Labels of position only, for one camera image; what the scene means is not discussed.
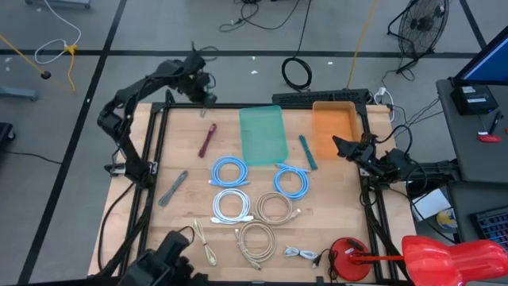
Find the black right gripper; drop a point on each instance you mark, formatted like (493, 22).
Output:
(363, 153)

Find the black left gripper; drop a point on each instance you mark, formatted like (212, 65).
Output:
(194, 81)

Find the orange translucent plastic bin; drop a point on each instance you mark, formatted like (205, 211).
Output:
(329, 127)

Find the teal translucent plastic bin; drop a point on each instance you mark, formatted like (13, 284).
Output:
(262, 135)

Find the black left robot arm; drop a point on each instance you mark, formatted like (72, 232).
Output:
(129, 151)

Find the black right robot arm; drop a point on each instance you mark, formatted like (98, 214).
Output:
(397, 165)

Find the white power adapter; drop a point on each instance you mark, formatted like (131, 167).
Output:
(382, 92)

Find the white paper sheet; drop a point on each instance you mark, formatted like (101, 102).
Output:
(430, 202)

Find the round yellow blue object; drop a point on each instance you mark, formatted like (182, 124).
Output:
(446, 219)

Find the grey desk with keyboard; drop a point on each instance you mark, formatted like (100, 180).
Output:
(464, 198)

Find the grey desk with monitor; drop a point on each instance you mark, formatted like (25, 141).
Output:
(476, 159)

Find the black mini computer box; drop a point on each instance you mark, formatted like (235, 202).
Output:
(474, 99)

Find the red desk lamp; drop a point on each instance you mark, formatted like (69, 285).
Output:
(436, 258)

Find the black floor fan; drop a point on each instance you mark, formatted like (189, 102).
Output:
(422, 28)

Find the small red desk object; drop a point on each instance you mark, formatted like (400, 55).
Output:
(490, 138)

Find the black round floor plug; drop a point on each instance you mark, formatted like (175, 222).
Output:
(45, 74)

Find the black pen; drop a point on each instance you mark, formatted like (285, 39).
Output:
(495, 123)

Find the grey cart base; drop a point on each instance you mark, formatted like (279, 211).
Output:
(59, 3)

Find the computer monitor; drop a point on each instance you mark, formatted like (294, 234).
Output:
(490, 63)

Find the black keyboard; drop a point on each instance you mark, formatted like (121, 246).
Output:
(494, 228)

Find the grey floor stand base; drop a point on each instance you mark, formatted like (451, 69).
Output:
(18, 93)

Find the black bulky object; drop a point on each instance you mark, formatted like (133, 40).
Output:
(162, 258)

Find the black floor object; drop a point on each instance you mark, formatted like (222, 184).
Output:
(6, 133)

